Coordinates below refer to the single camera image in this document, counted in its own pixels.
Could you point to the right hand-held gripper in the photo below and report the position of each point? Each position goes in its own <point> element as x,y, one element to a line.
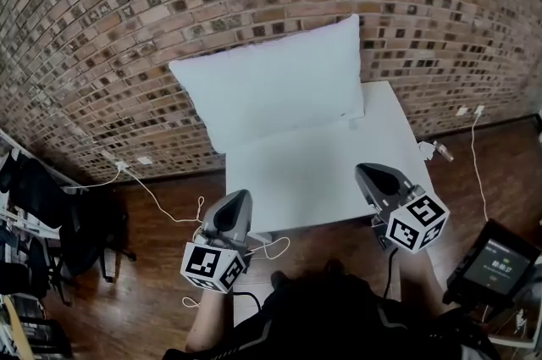
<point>417,223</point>

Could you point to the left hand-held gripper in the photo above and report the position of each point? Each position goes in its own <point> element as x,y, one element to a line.
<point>211,265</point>

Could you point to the white pillow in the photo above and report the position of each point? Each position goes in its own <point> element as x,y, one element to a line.
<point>275,87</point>

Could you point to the person's left forearm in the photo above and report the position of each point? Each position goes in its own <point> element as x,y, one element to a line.
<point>211,324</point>

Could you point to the person's right forearm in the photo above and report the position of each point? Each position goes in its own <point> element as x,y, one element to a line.
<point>419,282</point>

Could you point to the white square table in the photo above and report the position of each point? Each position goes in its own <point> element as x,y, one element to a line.
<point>305,180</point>

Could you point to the black tablet screen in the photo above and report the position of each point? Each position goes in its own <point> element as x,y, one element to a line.
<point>495,265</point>

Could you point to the person's black clothing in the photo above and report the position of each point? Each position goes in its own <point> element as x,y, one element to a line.
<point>330,316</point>

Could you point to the black office chair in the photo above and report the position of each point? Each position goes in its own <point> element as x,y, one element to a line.
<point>46,197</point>
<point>34,265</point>

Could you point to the white metal shelf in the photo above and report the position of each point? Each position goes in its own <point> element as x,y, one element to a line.
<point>12,140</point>

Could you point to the white wall socket plate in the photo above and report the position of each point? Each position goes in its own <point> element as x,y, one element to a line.
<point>462,112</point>
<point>144,160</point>
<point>106,155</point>

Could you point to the white wall charger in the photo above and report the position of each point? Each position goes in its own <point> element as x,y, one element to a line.
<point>122,166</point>
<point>479,109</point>

